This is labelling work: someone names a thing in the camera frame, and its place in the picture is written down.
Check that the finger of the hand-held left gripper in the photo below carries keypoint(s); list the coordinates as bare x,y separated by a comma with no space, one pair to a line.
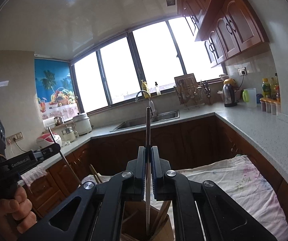
46,153

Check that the cooking oil bottle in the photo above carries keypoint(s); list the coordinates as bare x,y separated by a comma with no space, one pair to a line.
273,85
266,89

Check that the dish rack with cutting board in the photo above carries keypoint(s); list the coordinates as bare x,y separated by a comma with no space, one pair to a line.
186,87

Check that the metal chopstick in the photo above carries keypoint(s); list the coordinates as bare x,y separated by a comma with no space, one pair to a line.
148,130
70,167

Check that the person's left hand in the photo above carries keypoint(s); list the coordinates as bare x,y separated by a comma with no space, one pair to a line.
13,210

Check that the wooden chopstick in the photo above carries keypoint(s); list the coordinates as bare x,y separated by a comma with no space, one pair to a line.
98,177
93,172
164,213

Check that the yellow detergent bottle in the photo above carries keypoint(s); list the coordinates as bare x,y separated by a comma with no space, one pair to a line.
146,87

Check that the paper towel roll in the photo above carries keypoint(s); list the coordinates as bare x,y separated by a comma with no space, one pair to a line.
49,123

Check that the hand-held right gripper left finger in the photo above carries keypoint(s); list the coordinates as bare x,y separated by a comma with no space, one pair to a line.
144,170

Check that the wooden utensil holder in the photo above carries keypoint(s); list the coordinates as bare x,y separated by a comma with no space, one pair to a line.
136,221

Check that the large kitchen window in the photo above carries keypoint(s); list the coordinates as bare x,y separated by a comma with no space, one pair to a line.
123,67

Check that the small spice jar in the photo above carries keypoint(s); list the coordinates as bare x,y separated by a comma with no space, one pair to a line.
274,108
268,106
262,105
278,106

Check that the grey kitchen countertop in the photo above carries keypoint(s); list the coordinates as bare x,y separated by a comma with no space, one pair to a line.
259,130

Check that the small white kitchen appliance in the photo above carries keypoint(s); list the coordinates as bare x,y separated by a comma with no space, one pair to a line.
70,134

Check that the wooden base cabinets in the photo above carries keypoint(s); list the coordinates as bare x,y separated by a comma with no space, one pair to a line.
196,140

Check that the wooden wall cabinets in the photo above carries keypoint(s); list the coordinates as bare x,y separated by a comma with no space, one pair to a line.
234,25

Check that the clear pump dispenser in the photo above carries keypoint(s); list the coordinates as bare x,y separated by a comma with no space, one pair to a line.
158,89

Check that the chrome kitchen faucet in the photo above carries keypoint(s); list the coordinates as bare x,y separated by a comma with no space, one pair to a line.
152,108

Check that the hanging kitchen scissors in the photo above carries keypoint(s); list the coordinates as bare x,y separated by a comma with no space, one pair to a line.
206,90

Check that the steel electric kettle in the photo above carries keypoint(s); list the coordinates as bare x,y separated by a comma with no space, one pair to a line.
229,95

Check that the pink white rice cooker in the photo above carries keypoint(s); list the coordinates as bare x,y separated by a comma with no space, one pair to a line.
47,141

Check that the white floral tablecloth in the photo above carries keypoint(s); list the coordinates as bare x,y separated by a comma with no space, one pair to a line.
234,180

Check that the pink checked counter cloth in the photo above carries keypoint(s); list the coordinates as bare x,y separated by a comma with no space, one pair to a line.
35,175

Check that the steel kitchen sink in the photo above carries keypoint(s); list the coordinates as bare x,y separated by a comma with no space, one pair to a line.
133,124

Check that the wide wall outlet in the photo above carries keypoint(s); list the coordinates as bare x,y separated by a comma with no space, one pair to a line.
15,138

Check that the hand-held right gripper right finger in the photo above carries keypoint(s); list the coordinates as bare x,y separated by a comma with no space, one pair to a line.
154,170

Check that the small wall outlet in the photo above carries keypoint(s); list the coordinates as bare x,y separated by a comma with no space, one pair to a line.
242,71

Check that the fruit print window blind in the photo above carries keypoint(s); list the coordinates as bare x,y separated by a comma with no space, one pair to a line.
51,80

